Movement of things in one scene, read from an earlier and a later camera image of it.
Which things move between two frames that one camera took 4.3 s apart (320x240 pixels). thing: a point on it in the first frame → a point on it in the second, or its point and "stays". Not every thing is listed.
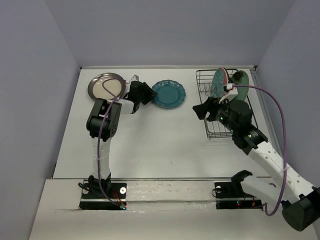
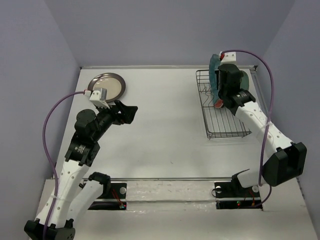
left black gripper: (150, 94) → (127, 112)
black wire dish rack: (215, 128) stays
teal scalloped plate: (171, 93) → (214, 60)
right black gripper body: (219, 112) → (221, 91)
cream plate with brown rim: (107, 86) stays
